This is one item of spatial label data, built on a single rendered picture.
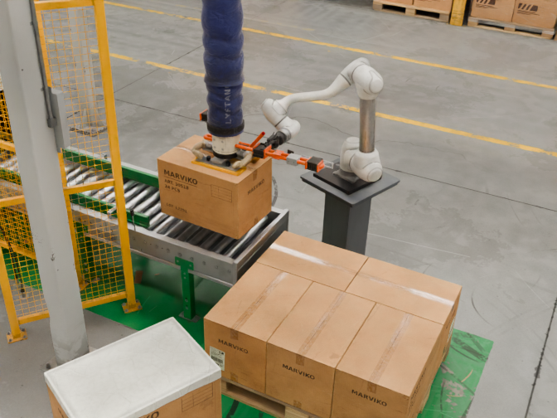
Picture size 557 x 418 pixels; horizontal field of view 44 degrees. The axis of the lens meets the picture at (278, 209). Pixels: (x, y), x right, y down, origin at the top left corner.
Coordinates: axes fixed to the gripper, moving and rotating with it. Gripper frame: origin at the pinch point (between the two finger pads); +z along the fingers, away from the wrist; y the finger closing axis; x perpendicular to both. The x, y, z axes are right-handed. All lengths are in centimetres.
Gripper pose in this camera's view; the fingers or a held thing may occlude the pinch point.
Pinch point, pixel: (264, 151)
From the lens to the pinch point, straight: 417.0
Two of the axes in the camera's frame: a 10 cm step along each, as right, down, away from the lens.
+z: -4.6, 4.6, -7.6
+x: -8.9, -2.7, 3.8
